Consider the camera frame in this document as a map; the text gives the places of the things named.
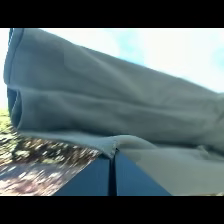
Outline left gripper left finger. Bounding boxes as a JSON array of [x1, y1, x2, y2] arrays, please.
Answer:
[[53, 153, 113, 197]]

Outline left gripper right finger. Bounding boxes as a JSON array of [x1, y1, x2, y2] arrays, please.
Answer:
[[114, 149, 173, 197]]

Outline grey-green garment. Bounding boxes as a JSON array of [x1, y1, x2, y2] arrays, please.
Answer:
[[3, 28, 224, 196]]

